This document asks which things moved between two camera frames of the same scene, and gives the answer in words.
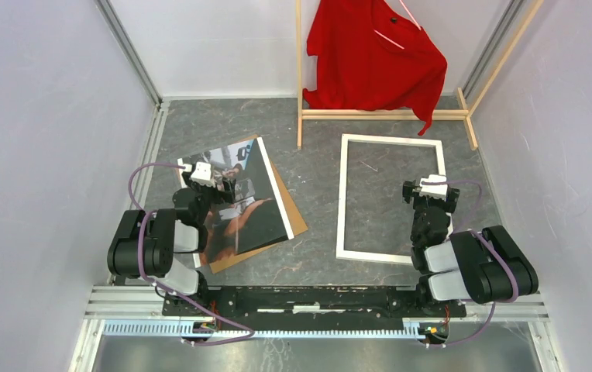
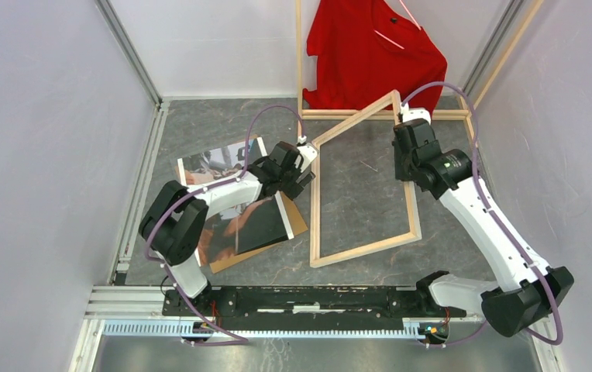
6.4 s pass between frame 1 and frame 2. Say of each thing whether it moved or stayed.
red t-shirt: stayed
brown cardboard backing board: stayed
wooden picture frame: moved
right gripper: moved
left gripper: moved
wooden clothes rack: stayed
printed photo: stayed
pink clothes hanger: stayed
